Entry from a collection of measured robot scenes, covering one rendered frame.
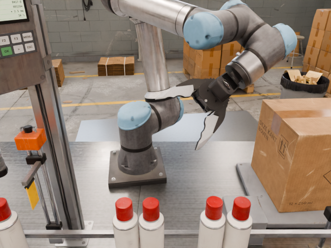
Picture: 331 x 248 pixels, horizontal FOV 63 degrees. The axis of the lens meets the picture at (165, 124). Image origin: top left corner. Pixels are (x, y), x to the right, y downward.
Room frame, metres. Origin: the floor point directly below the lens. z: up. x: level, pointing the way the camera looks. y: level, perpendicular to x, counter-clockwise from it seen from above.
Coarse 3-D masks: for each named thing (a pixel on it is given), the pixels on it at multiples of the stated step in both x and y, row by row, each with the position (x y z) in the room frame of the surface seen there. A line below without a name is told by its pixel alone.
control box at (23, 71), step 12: (12, 24) 0.48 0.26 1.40; (24, 24) 0.50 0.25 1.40; (36, 36) 0.52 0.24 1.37; (0, 60) 0.46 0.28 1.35; (12, 60) 0.47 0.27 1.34; (24, 60) 0.49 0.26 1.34; (36, 60) 0.51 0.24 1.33; (0, 72) 0.45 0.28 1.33; (12, 72) 0.47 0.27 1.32; (24, 72) 0.48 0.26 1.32; (36, 72) 0.50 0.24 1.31; (0, 84) 0.45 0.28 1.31; (12, 84) 0.46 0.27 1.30; (24, 84) 0.48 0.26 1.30; (36, 84) 0.51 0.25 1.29
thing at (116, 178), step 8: (112, 152) 0.92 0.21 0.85; (160, 152) 0.92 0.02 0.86; (112, 160) 0.86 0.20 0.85; (160, 160) 0.86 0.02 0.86; (112, 168) 0.81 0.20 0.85; (160, 168) 0.81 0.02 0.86; (112, 176) 0.77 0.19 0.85; (120, 176) 0.77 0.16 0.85; (128, 176) 0.77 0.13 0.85; (136, 176) 0.77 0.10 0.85; (144, 176) 0.77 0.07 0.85; (152, 176) 0.76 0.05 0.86; (160, 176) 0.76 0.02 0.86; (112, 184) 0.73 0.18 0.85; (120, 184) 0.73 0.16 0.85; (128, 184) 0.74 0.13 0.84; (136, 184) 0.74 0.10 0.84; (144, 184) 0.75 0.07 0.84; (152, 184) 0.75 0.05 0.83
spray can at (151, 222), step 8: (144, 200) 0.40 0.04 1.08; (152, 200) 0.40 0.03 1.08; (144, 208) 0.38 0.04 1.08; (152, 208) 0.38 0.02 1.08; (144, 216) 0.38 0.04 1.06; (152, 216) 0.38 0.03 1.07; (160, 216) 0.40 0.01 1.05; (144, 224) 0.38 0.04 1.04; (152, 224) 0.38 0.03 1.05; (160, 224) 0.38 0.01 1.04; (144, 232) 0.37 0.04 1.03; (152, 232) 0.37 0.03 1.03; (160, 232) 0.38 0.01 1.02; (144, 240) 0.37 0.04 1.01; (152, 240) 0.37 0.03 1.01; (160, 240) 0.38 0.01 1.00
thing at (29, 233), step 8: (24, 232) 0.43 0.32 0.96; (32, 232) 0.43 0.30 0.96; (40, 232) 0.43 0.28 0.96; (48, 232) 0.43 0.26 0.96; (56, 232) 0.43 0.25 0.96; (64, 232) 0.43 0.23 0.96; (72, 232) 0.43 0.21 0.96; (80, 232) 0.43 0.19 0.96; (88, 232) 0.43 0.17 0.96; (96, 232) 0.43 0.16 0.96; (104, 232) 0.43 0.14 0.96; (112, 232) 0.43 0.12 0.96; (168, 232) 0.43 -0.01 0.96; (176, 232) 0.43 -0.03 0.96; (184, 232) 0.43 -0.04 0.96; (192, 232) 0.43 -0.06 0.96; (256, 232) 0.43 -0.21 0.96; (264, 232) 0.43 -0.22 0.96; (272, 232) 0.43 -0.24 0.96; (280, 232) 0.43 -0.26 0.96; (288, 232) 0.43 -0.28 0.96; (296, 232) 0.43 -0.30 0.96; (304, 232) 0.43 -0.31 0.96; (312, 232) 0.43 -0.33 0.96; (320, 232) 0.43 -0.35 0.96; (328, 232) 0.43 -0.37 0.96
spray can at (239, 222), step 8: (240, 200) 0.40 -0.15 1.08; (248, 200) 0.40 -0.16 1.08; (232, 208) 0.40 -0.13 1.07; (240, 208) 0.38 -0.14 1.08; (248, 208) 0.38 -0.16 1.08; (232, 216) 0.40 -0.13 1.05; (240, 216) 0.38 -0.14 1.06; (248, 216) 0.39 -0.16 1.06; (232, 224) 0.38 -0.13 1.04; (240, 224) 0.38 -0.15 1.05; (248, 224) 0.38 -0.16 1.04; (224, 232) 0.40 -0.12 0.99; (232, 232) 0.38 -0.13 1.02; (240, 232) 0.37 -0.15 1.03; (248, 232) 0.38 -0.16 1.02; (224, 240) 0.39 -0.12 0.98; (232, 240) 0.38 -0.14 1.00; (240, 240) 0.37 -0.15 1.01; (248, 240) 0.38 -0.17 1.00
